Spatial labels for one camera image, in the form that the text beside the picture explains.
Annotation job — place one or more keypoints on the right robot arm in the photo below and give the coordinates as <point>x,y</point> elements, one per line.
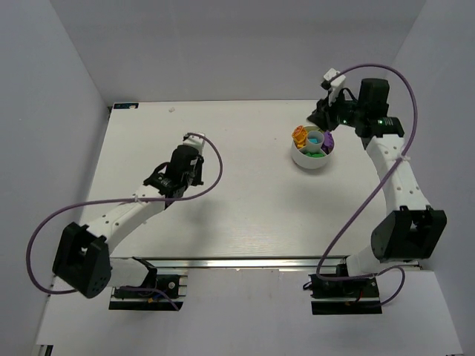
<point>412,227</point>

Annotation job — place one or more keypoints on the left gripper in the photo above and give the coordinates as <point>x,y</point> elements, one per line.
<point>198,172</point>

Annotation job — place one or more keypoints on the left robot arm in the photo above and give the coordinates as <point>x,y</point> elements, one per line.
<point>83,256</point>

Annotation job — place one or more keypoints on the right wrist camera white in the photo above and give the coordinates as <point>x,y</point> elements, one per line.
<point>333,82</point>

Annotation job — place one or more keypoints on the white round divided container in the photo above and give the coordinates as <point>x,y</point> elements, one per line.
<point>303,161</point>

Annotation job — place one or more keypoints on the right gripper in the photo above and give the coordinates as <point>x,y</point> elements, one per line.
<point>323,114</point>

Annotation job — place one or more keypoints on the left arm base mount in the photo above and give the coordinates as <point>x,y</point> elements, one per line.
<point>148,289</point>

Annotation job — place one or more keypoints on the purple lego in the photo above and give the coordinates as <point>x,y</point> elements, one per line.
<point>328,143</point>

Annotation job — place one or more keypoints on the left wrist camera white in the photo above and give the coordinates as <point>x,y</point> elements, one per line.
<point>195,140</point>

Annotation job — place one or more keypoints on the blue label left corner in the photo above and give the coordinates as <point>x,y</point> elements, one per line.
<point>125,106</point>

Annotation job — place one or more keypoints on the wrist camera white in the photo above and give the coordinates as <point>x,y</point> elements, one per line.
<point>333,82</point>
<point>195,140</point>

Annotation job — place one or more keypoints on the yellow butterfly lego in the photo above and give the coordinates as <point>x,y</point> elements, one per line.
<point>299,136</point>

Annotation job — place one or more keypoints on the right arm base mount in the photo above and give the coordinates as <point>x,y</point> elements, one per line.
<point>354,297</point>

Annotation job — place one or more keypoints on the green arch lego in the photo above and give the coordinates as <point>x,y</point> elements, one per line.
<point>315,155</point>

